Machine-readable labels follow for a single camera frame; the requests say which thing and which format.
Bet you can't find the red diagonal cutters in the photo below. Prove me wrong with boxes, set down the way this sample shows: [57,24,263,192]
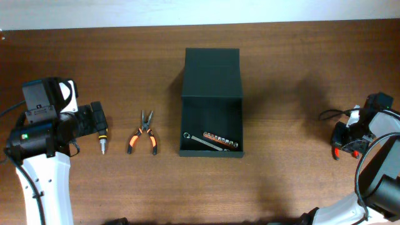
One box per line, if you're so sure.
[332,147,360,161]

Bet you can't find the black yellow screwdriver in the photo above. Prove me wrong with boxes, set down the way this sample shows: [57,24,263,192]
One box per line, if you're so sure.
[98,129,108,154]

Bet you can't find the orange black needle-nose pliers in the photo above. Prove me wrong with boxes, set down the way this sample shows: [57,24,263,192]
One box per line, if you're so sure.
[127,110,158,155]

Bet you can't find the silver ratchet wrench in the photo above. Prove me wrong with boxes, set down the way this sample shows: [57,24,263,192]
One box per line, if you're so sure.
[183,132,228,151]

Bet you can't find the orange socket bit rail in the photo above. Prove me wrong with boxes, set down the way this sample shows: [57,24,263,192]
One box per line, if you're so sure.
[202,131,239,148]

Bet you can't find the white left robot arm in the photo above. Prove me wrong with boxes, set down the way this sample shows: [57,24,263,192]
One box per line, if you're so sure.
[4,77,108,224]

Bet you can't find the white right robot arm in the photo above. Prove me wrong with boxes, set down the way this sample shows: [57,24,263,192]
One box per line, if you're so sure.
[297,92,399,225]

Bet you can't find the black open storage box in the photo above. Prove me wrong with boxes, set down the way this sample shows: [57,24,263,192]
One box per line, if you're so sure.
[179,48,244,158]

